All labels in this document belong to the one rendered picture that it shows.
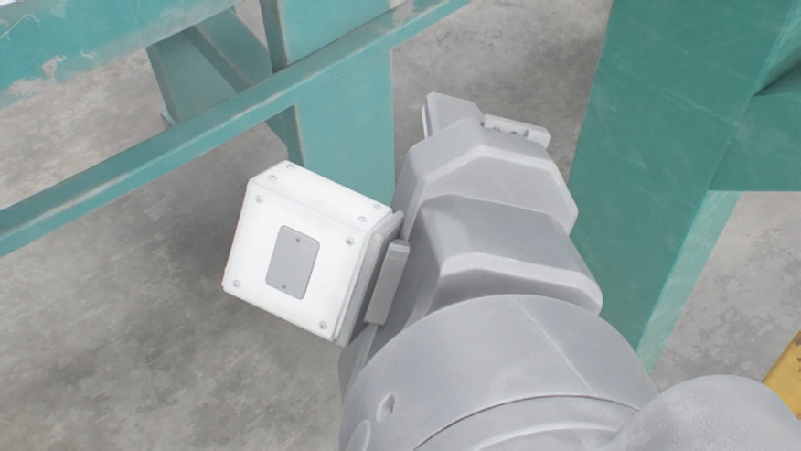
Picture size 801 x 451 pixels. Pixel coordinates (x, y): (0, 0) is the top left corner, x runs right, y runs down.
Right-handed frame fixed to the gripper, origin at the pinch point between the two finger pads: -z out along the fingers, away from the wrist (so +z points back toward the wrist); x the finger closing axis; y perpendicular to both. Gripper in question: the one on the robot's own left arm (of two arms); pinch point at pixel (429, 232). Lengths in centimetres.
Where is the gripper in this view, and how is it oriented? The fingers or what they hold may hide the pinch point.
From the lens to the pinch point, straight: 37.0
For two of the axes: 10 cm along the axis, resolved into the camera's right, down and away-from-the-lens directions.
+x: 3.0, -8.5, -4.3
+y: -9.4, -1.9, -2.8
